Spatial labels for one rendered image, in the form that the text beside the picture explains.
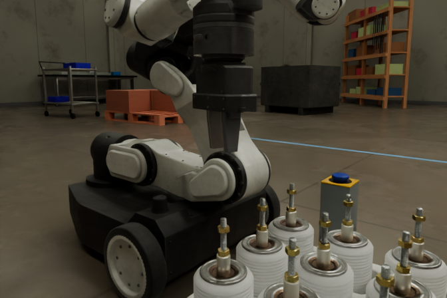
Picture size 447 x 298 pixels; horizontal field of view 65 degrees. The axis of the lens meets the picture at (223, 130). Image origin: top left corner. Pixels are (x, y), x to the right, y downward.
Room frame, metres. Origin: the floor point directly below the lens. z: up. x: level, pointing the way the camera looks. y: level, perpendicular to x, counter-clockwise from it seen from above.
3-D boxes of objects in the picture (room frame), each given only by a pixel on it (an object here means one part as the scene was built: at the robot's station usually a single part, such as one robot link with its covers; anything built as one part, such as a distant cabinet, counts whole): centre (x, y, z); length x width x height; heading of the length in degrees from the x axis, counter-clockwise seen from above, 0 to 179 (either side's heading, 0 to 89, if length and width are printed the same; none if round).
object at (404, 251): (0.47, -0.26, 0.30); 0.01 x 0.01 x 0.08
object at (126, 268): (0.82, 0.22, 0.10); 0.20 x 0.05 x 0.20; 51
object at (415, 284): (0.47, -0.26, 0.25); 0.08 x 0.08 x 0.01
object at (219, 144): (0.54, 0.01, 0.48); 0.03 x 0.02 x 0.06; 125
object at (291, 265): (0.45, -0.09, 0.30); 0.01 x 0.01 x 0.08
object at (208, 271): (0.52, 0.00, 0.25); 0.08 x 0.08 x 0.01
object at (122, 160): (1.20, 0.27, 0.28); 0.21 x 0.20 x 0.13; 51
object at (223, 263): (0.52, 0.00, 0.26); 0.02 x 0.02 x 0.03
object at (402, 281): (0.47, -0.26, 0.26); 0.02 x 0.02 x 0.03
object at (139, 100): (5.01, 1.03, 0.21); 1.17 x 0.80 x 0.43; 51
